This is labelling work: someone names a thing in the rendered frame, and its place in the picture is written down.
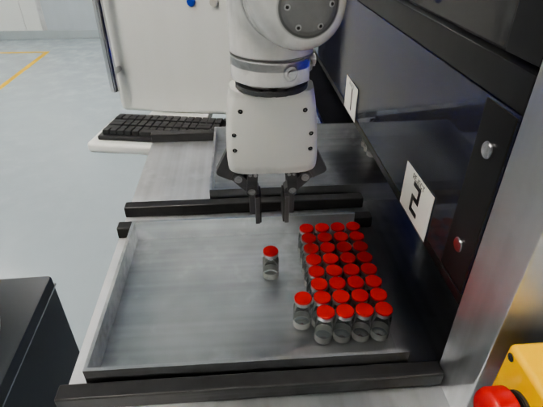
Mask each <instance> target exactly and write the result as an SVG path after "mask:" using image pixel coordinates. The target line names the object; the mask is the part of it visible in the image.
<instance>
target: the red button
mask: <svg viewBox="0 0 543 407"><path fill-rule="evenodd" d="M474 407H520V403H519V402H518V400H517V399H516V397H515V395H514V394H513V393H512V392H511V391H510V390H509V389H508V388H507V387H505V386H503V385H494V386H483V387H481V388H480V389H479V390H477V391H476V393H475V394H474Z"/></svg>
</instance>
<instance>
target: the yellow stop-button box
mask: <svg viewBox="0 0 543 407"><path fill-rule="evenodd" d="M494 385H503V386H505V387H507V388H508V389H509V390H510V391H511V392H512V393H513V394H514V395H515V397H516V399H517V400H518V402H519V403H520V407H543V342H538V343H525V344H514V345H512V346H511V347H510V349H509V351H508V352H507V355H506V357H505V359H504V361H503V364H502V366H501V368H500V369H499V373H498V375H497V376H496V378H495V381H494V383H493V385H492V386H494Z"/></svg>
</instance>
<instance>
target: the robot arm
mask: <svg viewBox="0 0 543 407"><path fill-rule="evenodd" d="M346 5H347V0H227V11H228V27H229V58H230V73H231V78H232V79H233V80H232V81H230V82H229V88H228V93H227V102H226V148H225V151H224V153H223V154H222V157H221V160H220V161H219V163H218V165H217V175H218V176H220V177H222V178H226V179H228V180H232V181H234V182H235V183H236V184H237V185H239V186H240V187H241V188H242V189H243V190H244V191H246V193H247V195H248V196H249V200H250V214H255V221H256V224H260V223H262V209H261V190H260V186H259V184H258V174H283V173H285V181H284V182H283V185H281V214H282V219H283V221H284V223H288V218H289V213H291V212H294V195H295V194H296V193H297V190H298V189H299V188H300V187H302V186H303V185H304V184H305V183H306V182H308V181H309V179H310V178H312V177H315V176H318V175H320V174H322V173H324V172H326V164H325V162H324V161H323V159H322V156H321V154H320V153H319V151H318V148H317V112H316V100H315V94H314V84H313V82H312V80H310V79H309V72H310V71H311V70H312V68H313V66H315V64H316V55H315V53H314V48H316V47H318V46H320V45H322V44H324V43H325V42H327V41H328V40H329V39H330V38H331V37H332V36H333V35H334V34H335V32H336V31H337V29H338V28H339V26H340V24H341V22H342V20H343V17H344V12H345V9H346Z"/></svg>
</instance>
